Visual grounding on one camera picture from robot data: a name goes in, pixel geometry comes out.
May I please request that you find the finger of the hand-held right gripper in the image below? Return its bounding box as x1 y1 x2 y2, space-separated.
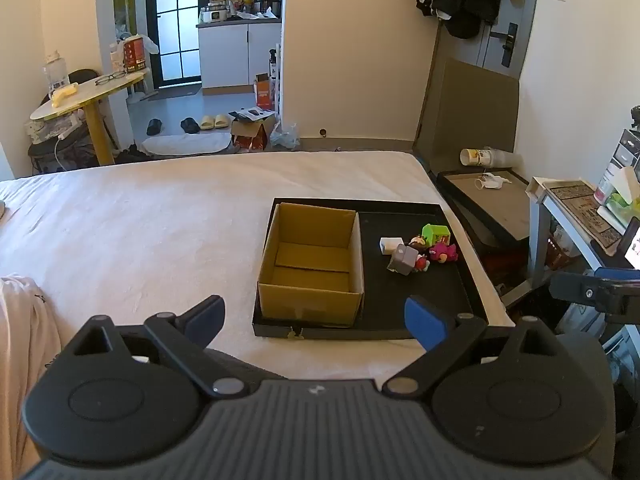
550 271 608 306
595 268 640 288

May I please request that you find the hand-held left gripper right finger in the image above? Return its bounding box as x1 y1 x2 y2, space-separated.
384 296 576 400

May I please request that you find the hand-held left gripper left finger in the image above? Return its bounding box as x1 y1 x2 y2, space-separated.
64 295 249 401

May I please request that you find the black tray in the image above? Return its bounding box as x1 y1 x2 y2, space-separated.
251 197 488 341

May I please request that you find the grey block case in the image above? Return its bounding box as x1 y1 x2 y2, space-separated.
389 244 418 275

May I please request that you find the pink plush toy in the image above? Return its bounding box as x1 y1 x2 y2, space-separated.
429 242 459 264

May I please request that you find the brown cardboard box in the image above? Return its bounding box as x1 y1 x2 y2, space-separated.
256 202 365 328

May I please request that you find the smartphone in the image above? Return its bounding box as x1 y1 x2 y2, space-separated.
622 220 640 268

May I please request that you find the dark red box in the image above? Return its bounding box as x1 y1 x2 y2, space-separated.
482 250 531 291

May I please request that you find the patterned board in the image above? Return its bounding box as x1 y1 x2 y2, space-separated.
542 180 623 253

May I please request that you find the green tissue pack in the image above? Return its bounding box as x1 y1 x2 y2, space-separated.
595 165 640 226

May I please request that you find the white side table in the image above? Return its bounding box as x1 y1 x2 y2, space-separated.
525 176 640 361

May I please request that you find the black box lid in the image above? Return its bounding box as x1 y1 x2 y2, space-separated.
437 169 538 246

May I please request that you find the bed with white sheet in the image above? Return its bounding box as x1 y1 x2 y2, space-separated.
0 150 511 386

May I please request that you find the grey drawer organizer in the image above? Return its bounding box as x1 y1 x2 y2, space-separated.
607 127 640 171

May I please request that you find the white face mask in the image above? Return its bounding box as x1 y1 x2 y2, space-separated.
475 172 511 191

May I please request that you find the stack of paper cups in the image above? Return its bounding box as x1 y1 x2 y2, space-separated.
460 146 523 168

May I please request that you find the white floor mat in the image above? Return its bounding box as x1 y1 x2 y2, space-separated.
141 131 231 156

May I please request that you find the red cardboard box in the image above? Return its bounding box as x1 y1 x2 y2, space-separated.
230 108 278 151

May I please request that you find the white garment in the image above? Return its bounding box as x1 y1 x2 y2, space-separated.
0 275 68 480

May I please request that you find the clear plastic bag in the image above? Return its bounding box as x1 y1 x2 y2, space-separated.
270 122 301 150

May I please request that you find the large cardboard sheet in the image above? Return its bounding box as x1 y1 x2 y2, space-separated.
414 55 521 171

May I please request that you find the magazine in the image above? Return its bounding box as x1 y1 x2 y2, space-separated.
229 107 276 122

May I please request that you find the grey door mat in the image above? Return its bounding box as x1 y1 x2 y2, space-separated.
157 85 202 101

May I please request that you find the orange box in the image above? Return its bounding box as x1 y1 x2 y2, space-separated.
254 74 275 111

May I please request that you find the round table with yellow leg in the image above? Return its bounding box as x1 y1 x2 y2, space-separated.
29 71 148 166

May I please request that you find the black door lock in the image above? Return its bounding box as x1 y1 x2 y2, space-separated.
490 22 518 67

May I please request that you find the white kitchen cabinet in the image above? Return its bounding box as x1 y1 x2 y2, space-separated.
197 20 283 93

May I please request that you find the yellow toy phone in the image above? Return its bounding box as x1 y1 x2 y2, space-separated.
51 82 78 107

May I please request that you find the red canister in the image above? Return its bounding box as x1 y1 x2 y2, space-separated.
122 35 148 73

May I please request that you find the grey door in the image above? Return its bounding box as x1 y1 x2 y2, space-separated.
475 0 541 81

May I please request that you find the clear water bottle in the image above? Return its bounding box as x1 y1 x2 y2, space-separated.
44 50 70 96

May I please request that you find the black framed glass door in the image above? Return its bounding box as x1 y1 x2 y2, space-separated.
145 0 203 88

